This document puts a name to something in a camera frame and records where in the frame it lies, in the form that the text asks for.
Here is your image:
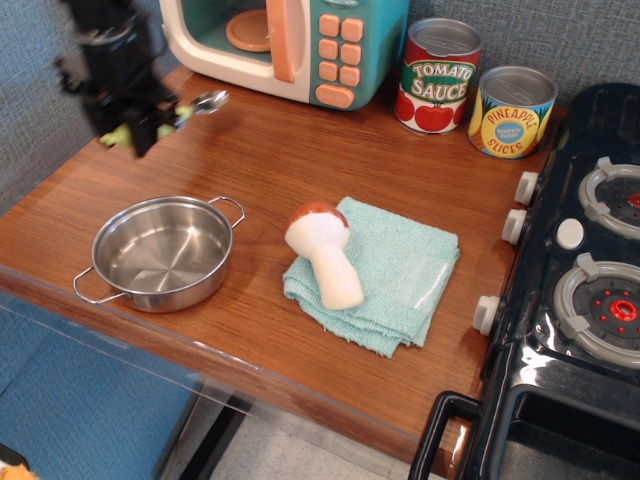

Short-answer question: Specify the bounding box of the black toy stove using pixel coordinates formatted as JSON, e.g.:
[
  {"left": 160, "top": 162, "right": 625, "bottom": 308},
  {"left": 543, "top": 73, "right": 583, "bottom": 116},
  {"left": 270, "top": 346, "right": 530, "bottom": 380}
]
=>
[{"left": 410, "top": 83, "right": 639, "bottom": 479}]

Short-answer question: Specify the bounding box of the orange object at corner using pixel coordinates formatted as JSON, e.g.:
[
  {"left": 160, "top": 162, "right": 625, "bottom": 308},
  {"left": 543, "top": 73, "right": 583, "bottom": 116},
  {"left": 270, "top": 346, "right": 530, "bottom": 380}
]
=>
[{"left": 1, "top": 444, "right": 39, "bottom": 480}]

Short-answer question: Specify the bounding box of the stainless steel pot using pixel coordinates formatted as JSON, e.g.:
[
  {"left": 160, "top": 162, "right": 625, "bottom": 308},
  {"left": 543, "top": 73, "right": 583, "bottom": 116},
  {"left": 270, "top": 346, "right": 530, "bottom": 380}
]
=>
[{"left": 73, "top": 196, "right": 246, "bottom": 313}]

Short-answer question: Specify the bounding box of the tomato sauce can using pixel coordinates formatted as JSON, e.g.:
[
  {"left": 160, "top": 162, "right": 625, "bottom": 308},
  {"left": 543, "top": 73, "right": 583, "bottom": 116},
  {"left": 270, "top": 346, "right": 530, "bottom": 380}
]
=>
[{"left": 395, "top": 17, "right": 483, "bottom": 134}]

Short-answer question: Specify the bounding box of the teal folded cloth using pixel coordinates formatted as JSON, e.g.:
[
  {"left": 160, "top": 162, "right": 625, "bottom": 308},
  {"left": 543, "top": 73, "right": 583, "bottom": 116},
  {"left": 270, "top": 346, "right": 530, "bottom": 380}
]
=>
[{"left": 283, "top": 197, "right": 460, "bottom": 358}]

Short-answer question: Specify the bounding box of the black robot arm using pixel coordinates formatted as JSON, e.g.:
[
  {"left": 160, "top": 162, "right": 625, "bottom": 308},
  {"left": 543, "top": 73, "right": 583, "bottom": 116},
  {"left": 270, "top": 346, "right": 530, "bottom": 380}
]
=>
[{"left": 55, "top": 1, "right": 179, "bottom": 157}]

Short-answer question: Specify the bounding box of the green handled metal spoon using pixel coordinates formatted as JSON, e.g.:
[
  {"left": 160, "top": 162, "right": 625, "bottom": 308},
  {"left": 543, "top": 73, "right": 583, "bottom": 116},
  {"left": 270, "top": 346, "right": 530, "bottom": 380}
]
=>
[{"left": 99, "top": 90, "right": 230, "bottom": 150}]

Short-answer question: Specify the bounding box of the plush mushroom toy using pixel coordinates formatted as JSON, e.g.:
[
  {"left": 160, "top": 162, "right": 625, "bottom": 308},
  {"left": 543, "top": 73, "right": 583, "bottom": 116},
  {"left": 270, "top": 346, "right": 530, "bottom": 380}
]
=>
[{"left": 284, "top": 201, "right": 364, "bottom": 310}]

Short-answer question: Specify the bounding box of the teal toy microwave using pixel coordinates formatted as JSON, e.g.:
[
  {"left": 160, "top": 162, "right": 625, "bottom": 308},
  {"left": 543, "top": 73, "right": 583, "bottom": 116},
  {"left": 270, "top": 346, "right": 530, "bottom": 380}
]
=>
[{"left": 160, "top": 0, "right": 409, "bottom": 111}]

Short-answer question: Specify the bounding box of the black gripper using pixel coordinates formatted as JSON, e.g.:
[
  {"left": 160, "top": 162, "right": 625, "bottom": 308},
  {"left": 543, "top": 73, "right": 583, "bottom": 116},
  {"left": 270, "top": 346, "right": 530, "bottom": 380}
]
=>
[{"left": 54, "top": 19, "right": 177, "bottom": 157}]

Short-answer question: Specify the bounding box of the pineapple slices can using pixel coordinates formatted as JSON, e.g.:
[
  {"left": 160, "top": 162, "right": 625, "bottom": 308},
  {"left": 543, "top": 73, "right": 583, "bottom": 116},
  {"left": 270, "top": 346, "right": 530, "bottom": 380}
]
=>
[{"left": 468, "top": 65, "right": 558, "bottom": 159}]

